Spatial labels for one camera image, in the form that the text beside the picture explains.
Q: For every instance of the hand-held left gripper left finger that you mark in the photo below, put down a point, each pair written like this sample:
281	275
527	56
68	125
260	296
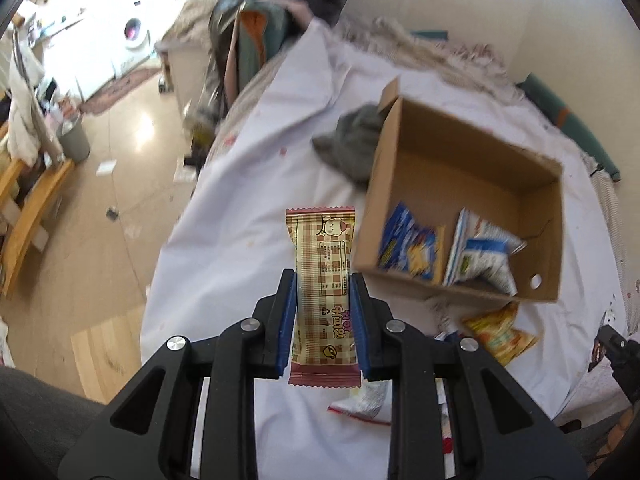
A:
284	320

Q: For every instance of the white printed bed sheet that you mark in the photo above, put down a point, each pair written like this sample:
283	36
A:
240	260

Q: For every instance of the beige knitted blanket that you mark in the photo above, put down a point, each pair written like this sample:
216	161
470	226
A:
430	45

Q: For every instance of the small white red-end snack packet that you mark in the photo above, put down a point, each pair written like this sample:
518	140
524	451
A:
446	430

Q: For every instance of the brown cardboard box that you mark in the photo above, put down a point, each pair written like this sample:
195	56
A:
450	160

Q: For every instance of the yellow snack packet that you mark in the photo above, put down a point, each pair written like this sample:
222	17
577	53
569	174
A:
500	332

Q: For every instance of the white hanging clothes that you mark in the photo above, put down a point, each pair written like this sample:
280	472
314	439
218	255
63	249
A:
27	105

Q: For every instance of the light wooden board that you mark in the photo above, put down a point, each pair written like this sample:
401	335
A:
107	355

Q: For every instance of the green pillow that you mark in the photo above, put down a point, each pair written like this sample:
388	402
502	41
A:
575	120

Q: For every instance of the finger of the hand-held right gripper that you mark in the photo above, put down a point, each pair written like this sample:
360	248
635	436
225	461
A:
620	360

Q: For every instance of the white washing machine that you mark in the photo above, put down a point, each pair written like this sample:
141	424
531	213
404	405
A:
134	27

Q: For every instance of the large white red-end snack packet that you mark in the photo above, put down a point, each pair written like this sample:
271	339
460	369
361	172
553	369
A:
367	402

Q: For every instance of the teal cushion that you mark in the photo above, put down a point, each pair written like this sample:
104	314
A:
265	40

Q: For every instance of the beige plaid snack packet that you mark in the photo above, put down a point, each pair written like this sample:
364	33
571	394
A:
322	260

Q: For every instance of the white and blue snack packet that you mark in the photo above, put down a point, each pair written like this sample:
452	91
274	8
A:
482	260

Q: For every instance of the dark grey cloth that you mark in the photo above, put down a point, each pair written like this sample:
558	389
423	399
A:
40	425

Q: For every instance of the grey trash bin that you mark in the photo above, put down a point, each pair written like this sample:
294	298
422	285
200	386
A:
74	137

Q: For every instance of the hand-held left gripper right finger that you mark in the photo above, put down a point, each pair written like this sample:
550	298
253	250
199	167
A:
359	320

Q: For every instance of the patterned floor rug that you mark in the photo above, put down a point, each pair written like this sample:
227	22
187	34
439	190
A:
117	90

